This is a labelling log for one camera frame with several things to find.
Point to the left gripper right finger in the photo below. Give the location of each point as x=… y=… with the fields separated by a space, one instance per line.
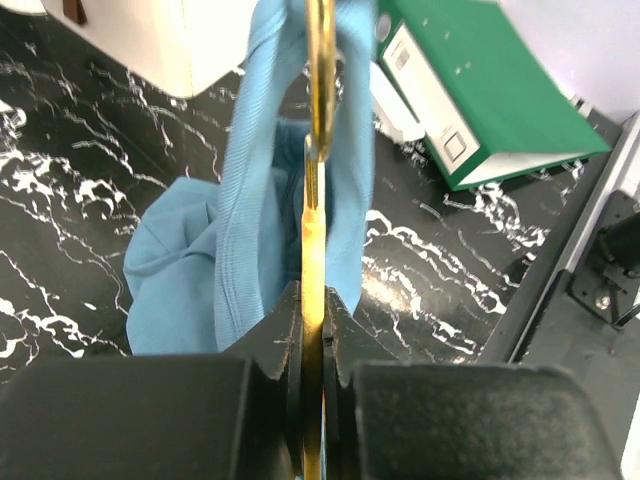
x=387 y=419

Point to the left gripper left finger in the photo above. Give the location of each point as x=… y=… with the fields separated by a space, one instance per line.
x=232 y=415

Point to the blue tank top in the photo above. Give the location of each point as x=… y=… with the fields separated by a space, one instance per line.
x=208 y=261

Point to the orange-yellow plastic hanger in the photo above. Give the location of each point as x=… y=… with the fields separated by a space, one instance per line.
x=321 y=36

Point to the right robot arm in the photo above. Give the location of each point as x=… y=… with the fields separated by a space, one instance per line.
x=617 y=253

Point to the white clothes rack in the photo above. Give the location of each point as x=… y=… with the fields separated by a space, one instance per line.
x=396 y=120

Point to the green folder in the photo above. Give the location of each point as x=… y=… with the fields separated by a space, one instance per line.
x=485 y=107

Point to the white side cabinet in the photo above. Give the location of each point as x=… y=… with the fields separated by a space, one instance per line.
x=180 y=46

